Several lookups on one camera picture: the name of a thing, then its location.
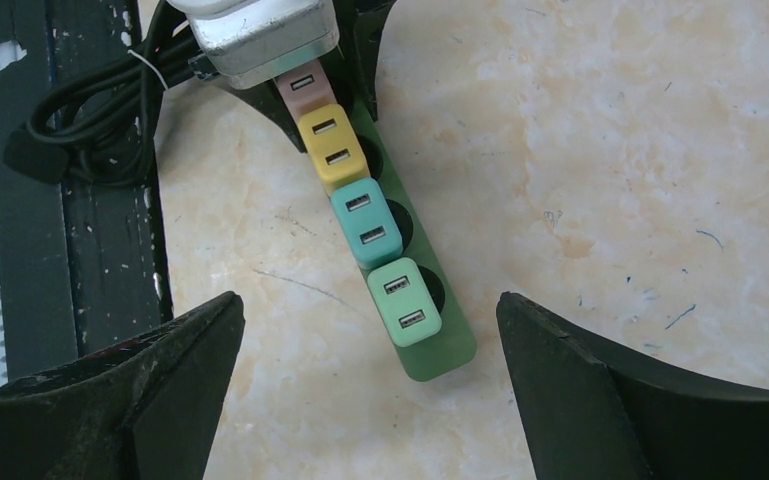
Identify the teal plug on green strip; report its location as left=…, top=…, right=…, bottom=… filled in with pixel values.
left=330, top=177, right=404, bottom=270

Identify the black power cord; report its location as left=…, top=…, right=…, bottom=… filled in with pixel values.
left=3, top=0, right=201, bottom=188

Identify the yellow plug on green strip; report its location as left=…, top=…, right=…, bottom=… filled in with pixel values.
left=297, top=103, right=371, bottom=197

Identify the green power strip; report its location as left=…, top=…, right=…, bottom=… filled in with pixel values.
left=331, top=102, right=478, bottom=382

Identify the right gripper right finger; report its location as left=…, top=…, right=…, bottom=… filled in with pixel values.
left=496, top=292, right=769, bottom=479

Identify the light green plug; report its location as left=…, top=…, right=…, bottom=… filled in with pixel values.
left=366, top=257, right=443, bottom=348

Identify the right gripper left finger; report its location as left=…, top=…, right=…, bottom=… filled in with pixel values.
left=0, top=292, right=245, bottom=479

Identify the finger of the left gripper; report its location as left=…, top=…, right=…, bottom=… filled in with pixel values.
left=224, top=80, right=307, bottom=153
left=334, top=0, right=396, bottom=121

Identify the pink plug on green strip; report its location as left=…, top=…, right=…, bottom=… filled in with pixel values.
left=274, top=59, right=337, bottom=122

